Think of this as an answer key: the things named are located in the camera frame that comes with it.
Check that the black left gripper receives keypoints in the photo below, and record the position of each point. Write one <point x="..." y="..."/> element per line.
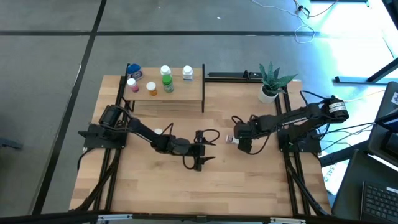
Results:
<point x="194" y="151"/>

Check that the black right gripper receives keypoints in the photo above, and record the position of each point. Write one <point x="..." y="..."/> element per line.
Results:
<point x="250" y="130"/>

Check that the small white-capped bottle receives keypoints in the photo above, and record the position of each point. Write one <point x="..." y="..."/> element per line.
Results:
<point x="231" y="139"/>

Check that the orange bottle white cap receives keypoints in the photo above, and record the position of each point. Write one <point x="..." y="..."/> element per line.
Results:
<point x="158" y="131"/>
<point x="151" y="86"/>

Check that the green-capped medicine bottle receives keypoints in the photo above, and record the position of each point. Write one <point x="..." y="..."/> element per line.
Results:
<point x="167" y="80"/>

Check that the white medicine bottle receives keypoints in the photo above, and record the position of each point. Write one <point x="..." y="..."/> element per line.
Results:
<point x="165" y="70"/>
<point x="187" y="71"/>

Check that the blue-capped medicine bottle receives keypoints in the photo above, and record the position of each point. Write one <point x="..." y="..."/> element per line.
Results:
<point x="133" y="70"/>

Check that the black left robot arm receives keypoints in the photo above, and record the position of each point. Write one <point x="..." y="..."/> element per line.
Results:
<point x="146" y="132"/>

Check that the wooden shelf board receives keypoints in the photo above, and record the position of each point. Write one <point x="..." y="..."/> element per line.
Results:
<point x="183" y="90"/>

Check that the white plant pot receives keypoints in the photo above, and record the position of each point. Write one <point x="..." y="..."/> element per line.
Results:
<point x="265" y="98"/>

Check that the green succulent plant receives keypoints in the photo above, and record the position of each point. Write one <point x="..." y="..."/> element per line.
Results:
<point x="272" y="81"/>

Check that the white printed paper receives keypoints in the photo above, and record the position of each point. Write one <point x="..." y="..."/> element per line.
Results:
<point x="334" y="180"/>

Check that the black table leg bar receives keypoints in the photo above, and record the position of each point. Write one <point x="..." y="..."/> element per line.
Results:
<point x="342" y="154"/>

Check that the black floor stand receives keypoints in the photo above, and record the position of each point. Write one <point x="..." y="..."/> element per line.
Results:
<point x="357" y="80"/>

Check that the dark grey laptop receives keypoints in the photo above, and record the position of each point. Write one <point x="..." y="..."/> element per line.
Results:
<point x="382" y="137"/>

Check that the black laptop with keyboard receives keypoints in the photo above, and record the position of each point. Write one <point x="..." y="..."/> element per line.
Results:
<point x="379" y="202"/>

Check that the black metal shelf frame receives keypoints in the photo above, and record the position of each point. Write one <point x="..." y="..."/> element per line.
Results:
<point x="203" y="93"/>

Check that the short black bracket rail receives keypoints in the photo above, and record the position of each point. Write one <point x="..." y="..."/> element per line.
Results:
<point x="230" y="80"/>

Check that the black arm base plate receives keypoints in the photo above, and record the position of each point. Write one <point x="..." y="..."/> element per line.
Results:
<point x="312" y="147"/>
<point x="90" y="143"/>

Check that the long black frame crossbar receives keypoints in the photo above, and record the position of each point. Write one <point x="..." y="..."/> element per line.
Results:
<point x="168" y="220"/>

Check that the black frame rail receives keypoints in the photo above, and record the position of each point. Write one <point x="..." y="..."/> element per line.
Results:
<point x="119" y="90"/>
<point x="112" y="186"/>
<point x="293" y="205"/>
<point x="305" y="199"/>

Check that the silver aluminium bracket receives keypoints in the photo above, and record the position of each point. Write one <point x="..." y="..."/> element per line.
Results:
<point x="115" y="217"/>
<point x="287" y="220"/>

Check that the black diagonal frame brace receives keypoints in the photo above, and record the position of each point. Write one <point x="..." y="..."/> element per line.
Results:
<point x="90" y="193"/>
<point x="320" y="205"/>

